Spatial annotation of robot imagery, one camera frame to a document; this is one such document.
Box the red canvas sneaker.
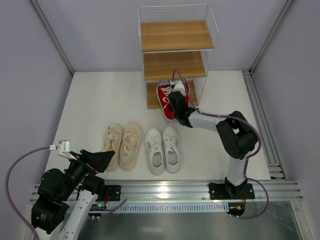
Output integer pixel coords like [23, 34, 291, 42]
[180, 79, 189, 104]
[156, 81, 175, 121]

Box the white sneaker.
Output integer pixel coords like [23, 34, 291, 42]
[162, 126, 180, 174]
[145, 128, 165, 176]

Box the beige sneaker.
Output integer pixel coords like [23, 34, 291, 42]
[119, 122, 143, 171]
[103, 123, 123, 172]

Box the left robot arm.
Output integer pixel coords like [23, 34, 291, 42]
[31, 149, 115, 240]

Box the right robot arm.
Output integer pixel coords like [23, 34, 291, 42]
[168, 91, 259, 200]

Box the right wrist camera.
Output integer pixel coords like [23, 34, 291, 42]
[170, 80, 186, 97]

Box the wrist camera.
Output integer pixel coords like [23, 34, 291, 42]
[49, 140, 76, 160]
[170, 80, 186, 97]

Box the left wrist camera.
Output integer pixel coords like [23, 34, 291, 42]
[49, 140, 76, 160]

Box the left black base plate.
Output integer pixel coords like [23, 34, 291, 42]
[99, 185, 122, 203]

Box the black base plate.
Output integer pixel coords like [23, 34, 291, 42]
[208, 182, 256, 200]
[99, 185, 122, 203]

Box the white wire shoe shelf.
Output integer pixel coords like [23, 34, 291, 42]
[138, 3, 219, 110]

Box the aluminium mounting rail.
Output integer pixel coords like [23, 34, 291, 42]
[105, 180, 304, 203]

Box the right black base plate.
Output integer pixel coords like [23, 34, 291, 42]
[208, 182, 256, 200]

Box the white slotted cable duct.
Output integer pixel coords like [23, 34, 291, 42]
[115, 202, 229, 214]

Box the right aluminium frame rail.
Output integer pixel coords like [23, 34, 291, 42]
[242, 70, 287, 181]

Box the right corner aluminium post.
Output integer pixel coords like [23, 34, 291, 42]
[249, 0, 297, 75]

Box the corner aluminium post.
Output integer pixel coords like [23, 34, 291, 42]
[249, 0, 297, 75]
[28, 0, 75, 76]

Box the left corner aluminium post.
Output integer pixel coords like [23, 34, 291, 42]
[28, 0, 75, 76]

